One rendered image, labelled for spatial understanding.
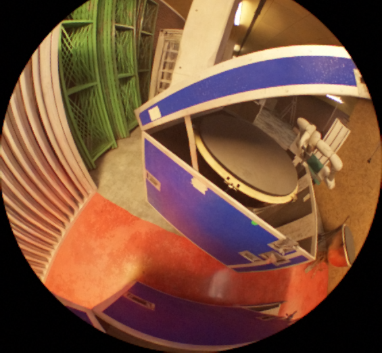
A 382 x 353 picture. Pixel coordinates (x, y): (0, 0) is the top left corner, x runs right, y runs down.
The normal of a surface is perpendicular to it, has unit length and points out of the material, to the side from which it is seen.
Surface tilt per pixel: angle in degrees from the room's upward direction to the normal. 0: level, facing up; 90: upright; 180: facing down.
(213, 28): 90
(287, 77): 90
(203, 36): 90
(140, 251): 0
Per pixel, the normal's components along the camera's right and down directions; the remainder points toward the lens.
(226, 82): -0.60, 0.45
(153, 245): 0.23, -0.69
